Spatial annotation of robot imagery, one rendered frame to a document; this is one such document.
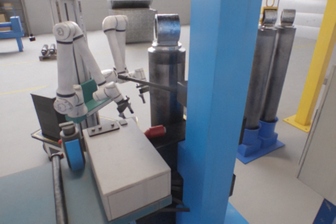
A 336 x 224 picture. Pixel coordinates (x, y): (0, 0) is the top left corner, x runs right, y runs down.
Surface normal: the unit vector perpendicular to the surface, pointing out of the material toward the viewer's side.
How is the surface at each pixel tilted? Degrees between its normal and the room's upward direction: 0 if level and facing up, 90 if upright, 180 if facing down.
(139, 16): 90
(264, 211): 0
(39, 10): 90
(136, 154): 0
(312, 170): 90
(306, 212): 0
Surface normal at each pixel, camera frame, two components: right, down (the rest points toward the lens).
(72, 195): 0.00, -0.91
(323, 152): -0.88, 0.20
